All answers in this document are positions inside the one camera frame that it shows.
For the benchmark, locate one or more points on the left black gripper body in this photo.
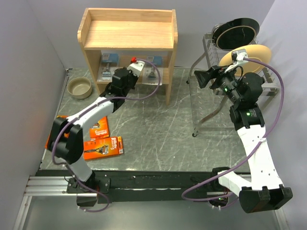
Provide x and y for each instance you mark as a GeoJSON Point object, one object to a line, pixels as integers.
{"type": "Point", "coordinates": [133, 79]}

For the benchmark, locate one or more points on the metal dish rack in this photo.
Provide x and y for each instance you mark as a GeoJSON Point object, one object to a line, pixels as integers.
{"type": "Point", "coordinates": [243, 107]}

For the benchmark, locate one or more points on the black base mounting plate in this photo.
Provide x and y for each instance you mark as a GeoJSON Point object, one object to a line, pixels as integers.
{"type": "Point", "coordinates": [129, 186]}

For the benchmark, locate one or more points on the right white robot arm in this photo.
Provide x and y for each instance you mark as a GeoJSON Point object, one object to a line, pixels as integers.
{"type": "Point", "coordinates": [265, 191]}

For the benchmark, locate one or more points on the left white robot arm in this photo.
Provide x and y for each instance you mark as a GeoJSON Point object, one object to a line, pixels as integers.
{"type": "Point", "coordinates": [69, 150]}

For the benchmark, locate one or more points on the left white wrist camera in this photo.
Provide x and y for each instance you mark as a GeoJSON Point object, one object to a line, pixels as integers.
{"type": "Point", "coordinates": [136, 66]}

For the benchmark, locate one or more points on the hidden orange razor box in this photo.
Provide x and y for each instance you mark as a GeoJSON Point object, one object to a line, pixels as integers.
{"type": "Point", "coordinates": [59, 116]}

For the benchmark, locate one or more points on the blue razor blister pack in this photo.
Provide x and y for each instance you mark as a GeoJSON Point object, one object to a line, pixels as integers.
{"type": "Point", "coordinates": [150, 75]}
{"type": "Point", "coordinates": [108, 64]}

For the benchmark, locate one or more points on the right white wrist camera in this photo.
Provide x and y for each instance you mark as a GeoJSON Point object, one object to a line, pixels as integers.
{"type": "Point", "coordinates": [238, 59]}

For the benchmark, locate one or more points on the lower orange razor box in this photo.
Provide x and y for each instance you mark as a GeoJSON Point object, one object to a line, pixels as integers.
{"type": "Point", "coordinates": [103, 148]}

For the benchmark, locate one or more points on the upper orange razor box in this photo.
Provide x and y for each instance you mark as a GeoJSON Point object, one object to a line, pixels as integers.
{"type": "Point", "coordinates": [99, 129]}

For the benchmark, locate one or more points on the beige plate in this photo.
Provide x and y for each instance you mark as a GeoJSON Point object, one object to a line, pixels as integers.
{"type": "Point", "coordinates": [258, 52]}

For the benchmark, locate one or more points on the beige ceramic bowl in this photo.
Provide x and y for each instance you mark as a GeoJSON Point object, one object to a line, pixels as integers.
{"type": "Point", "coordinates": [80, 88]}

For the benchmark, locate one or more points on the aluminium rail frame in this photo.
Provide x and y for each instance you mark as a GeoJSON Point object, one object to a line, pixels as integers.
{"type": "Point", "coordinates": [57, 186]}

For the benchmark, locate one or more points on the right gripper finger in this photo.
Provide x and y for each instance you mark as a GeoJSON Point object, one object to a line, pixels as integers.
{"type": "Point", "coordinates": [203, 80]}
{"type": "Point", "coordinates": [203, 74]}

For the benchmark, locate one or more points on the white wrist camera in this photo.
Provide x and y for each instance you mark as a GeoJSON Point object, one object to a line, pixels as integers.
{"type": "Point", "coordinates": [136, 66]}
{"type": "Point", "coordinates": [238, 59]}

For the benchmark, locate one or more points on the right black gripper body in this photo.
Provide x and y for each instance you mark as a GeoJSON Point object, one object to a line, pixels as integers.
{"type": "Point", "coordinates": [225, 81]}

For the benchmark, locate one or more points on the wooden two-tier shelf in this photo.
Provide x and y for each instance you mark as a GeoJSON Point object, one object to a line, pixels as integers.
{"type": "Point", "coordinates": [131, 31]}

